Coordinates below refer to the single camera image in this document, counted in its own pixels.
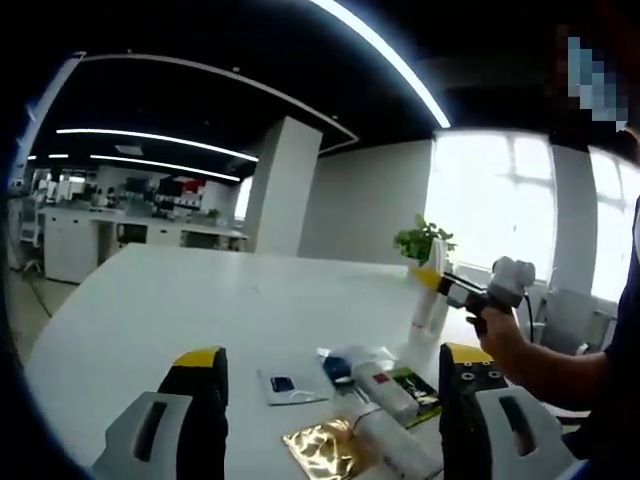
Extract plain white skincare bottle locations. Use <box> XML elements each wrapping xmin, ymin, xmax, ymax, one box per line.
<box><xmin>343</xmin><ymin>405</ymin><xmax>444</xmax><ymax>480</ymax></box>

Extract white office counter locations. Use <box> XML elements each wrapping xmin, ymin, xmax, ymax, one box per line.
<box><xmin>39</xmin><ymin>207</ymin><xmax>249</xmax><ymax>286</ymax></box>

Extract gold skincare sachet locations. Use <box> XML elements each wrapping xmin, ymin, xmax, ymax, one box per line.
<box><xmin>281</xmin><ymin>418</ymin><xmax>374</xmax><ymax>472</ymax></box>

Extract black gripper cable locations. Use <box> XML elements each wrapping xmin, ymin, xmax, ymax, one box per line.
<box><xmin>521</xmin><ymin>294</ymin><xmax>535</xmax><ymax>342</ymax></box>

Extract person's right hand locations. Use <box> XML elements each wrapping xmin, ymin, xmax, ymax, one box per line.
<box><xmin>466</xmin><ymin>304</ymin><xmax>524</xmax><ymax>361</ymax></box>

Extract skincare bottle red label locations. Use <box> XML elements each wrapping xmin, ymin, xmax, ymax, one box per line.
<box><xmin>349</xmin><ymin>360</ymin><xmax>421</xmax><ymax>422</ymax></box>

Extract large bright window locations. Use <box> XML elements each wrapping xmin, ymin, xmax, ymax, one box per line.
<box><xmin>588</xmin><ymin>144</ymin><xmax>640</xmax><ymax>304</ymax></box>
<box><xmin>424</xmin><ymin>128</ymin><xmax>556</xmax><ymax>281</ymax></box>

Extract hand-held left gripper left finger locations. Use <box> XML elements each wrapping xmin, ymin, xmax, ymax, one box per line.
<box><xmin>92</xmin><ymin>345</ymin><xmax>231</xmax><ymax>480</ymax></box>

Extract potted green plant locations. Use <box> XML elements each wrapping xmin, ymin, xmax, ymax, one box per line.
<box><xmin>393</xmin><ymin>214</ymin><xmax>457</xmax><ymax>269</ymax></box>

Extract white skincare tube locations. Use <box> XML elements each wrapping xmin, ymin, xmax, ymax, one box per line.
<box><xmin>409</xmin><ymin>238</ymin><xmax>450</xmax><ymax>337</ymax></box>

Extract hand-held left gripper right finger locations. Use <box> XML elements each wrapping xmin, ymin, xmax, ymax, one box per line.
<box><xmin>437</xmin><ymin>342</ymin><xmax>579</xmax><ymax>480</ymax></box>

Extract long ceiling light strip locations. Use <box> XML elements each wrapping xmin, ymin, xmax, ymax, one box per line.
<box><xmin>307</xmin><ymin>0</ymin><xmax>451</xmax><ymax>129</ymax></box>

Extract white skincare sachet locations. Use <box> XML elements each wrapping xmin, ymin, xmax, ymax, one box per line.
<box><xmin>257</xmin><ymin>366</ymin><xmax>332</xmax><ymax>407</ymax></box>

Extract green skincare sachet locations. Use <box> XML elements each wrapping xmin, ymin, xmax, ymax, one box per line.
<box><xmin>392</xmin><ymin>366</ymin><xmax>442</xmax><ymax>432</ymax></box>

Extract person's dark clothed torso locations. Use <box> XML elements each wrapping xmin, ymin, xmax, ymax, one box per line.
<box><xmin>559</xmin><ymin>194</ymin><xmax>640</xmax><ymax>461</ymax></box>

